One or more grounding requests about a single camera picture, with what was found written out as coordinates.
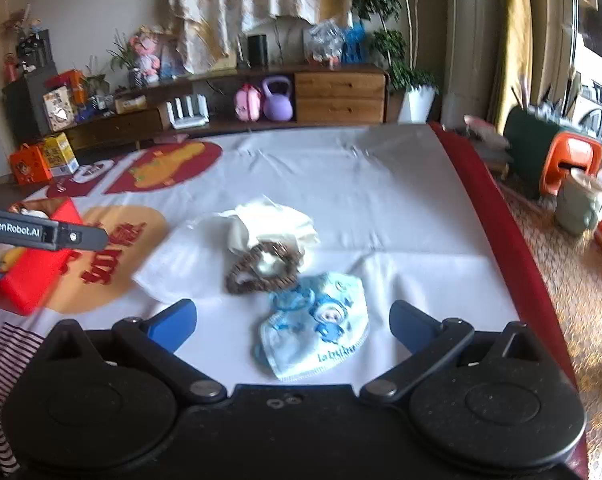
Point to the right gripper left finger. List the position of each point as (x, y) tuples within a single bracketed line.
[(151, 345)]

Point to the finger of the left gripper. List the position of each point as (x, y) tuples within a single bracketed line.
[(79, 237)]

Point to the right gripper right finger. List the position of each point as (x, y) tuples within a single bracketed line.
[(432, 345)]

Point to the brown hair scrunchie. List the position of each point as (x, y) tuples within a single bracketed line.
[(267, 267)]

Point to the blue cartoon face mask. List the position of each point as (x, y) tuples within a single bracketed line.
[(314, 326)]

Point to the cream white cloth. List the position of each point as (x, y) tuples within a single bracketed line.
[(262, 220)]

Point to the red gold metal tin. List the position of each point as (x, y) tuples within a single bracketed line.
[(32, 277)]

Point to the orange gift box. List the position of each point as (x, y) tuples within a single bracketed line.
[(29, 166)]

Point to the yellow carton box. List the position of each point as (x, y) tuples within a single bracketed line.
[(59, 155)]

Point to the clear plastic bag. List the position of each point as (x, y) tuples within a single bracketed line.
[(191, 263)]

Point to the snack box on cabinet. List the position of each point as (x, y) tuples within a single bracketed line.
[(59, 109)]

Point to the white red printed tablecloth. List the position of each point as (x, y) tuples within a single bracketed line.
[(410, 211)]

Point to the white wifi router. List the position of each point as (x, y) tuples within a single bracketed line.
[(188, 112)]

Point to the green ceramic mug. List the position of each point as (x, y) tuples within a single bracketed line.
[(579, 202)]

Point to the pink plush doll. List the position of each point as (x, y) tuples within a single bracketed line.
[(145, 44)]

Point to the orange plastic stool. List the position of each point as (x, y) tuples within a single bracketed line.
[(569, 150)]

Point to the purple kettlebell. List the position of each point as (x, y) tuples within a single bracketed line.
[(277, 107)]

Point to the wooden tv cabinet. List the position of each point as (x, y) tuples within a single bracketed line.
[(351, 95)]

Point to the black speaker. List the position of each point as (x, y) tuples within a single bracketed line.
[(258, 52)]

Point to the yellow curtain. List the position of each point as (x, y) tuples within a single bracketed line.
[(514, 63)]

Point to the potted green tree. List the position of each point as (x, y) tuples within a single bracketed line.
[(395, 47)]

